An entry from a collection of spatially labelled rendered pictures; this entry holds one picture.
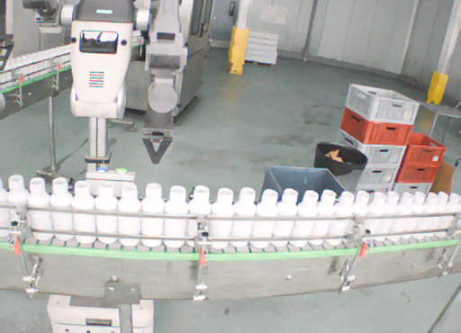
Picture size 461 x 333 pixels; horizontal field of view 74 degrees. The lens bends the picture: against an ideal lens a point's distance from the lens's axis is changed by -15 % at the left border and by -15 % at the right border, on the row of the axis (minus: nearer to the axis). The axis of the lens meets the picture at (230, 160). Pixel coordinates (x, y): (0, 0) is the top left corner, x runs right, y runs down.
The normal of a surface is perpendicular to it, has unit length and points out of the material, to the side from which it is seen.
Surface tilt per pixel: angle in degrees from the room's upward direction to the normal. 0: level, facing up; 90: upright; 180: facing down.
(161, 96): 90
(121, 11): 90
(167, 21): 57
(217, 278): 90
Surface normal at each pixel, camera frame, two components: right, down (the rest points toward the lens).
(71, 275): 0.18, 0.44
